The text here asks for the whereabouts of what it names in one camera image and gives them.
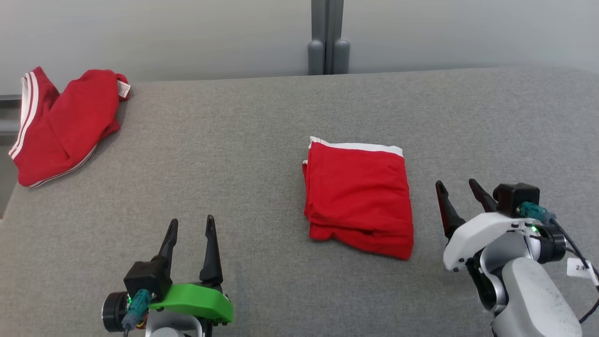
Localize left camera cable teal plug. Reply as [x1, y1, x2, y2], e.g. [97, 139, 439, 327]
[122, 289, 153, 337]

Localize camera cable teal plug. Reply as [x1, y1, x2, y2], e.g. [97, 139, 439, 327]
[122, 289, 153, 337]
[519, 201, 599, 324]

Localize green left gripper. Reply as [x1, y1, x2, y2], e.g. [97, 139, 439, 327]
[149, 215, 234, 324]

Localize red shorts with white band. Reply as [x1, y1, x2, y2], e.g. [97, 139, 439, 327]
[302, 136, 415, 261]

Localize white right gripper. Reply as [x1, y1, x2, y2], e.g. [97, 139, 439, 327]
[435, 178, 534, 272]

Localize grey partition post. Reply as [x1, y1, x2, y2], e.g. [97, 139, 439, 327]
[307, 0, 351, 75]

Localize right camera cable teal plug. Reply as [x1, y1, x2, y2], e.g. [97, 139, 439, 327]
[519, 201, 599, 324]

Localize red jersey with white sleeves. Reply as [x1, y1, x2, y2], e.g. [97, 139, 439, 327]
[8, 66, 131, 188]

